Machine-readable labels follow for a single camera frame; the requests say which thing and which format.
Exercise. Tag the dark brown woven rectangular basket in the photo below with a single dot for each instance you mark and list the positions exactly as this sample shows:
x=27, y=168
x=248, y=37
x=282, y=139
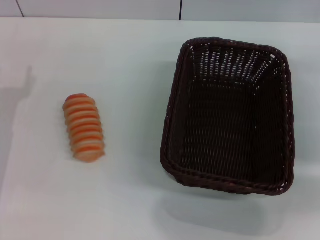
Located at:
x=225, y=130

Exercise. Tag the orange striped bread loaf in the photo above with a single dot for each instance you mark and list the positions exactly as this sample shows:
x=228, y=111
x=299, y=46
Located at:
x=83, y=125

